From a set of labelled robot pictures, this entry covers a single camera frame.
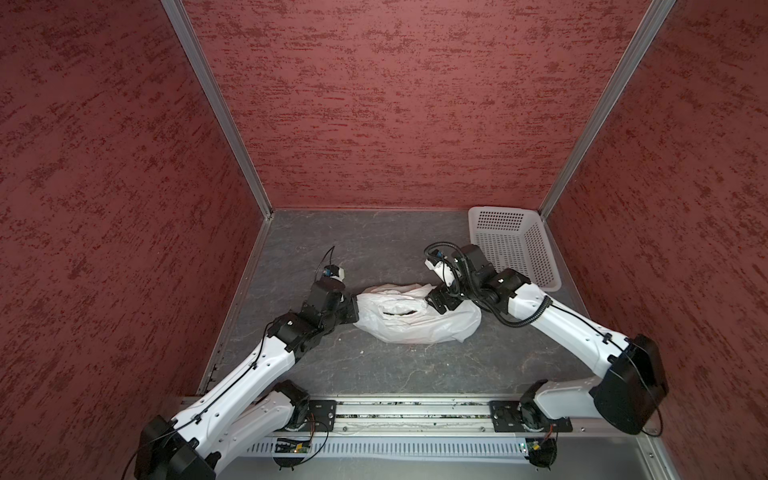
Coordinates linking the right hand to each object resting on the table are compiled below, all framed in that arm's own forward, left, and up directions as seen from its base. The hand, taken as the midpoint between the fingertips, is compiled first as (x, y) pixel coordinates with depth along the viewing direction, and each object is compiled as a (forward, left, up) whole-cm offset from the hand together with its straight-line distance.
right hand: (437, 295), depth 81 cm
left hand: (-3, +23, -1) cm, 23 cm away
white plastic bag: (-3, +11, -4) cm, 12 cm away
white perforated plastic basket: (+32, -37, -15) cm, 51 cm away
